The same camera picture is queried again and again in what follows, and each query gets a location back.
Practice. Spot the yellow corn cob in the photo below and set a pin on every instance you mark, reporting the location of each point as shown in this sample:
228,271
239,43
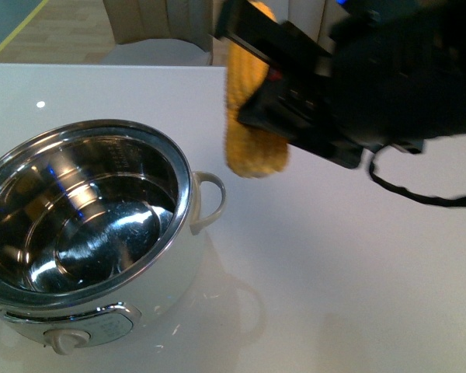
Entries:
251,151

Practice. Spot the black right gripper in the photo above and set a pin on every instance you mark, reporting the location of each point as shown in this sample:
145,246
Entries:
397,76

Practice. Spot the white electric cooking pot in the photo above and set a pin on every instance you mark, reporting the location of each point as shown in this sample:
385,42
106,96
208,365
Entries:
101,231

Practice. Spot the beige chair left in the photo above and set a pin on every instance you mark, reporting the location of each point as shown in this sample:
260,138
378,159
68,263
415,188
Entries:
160,33

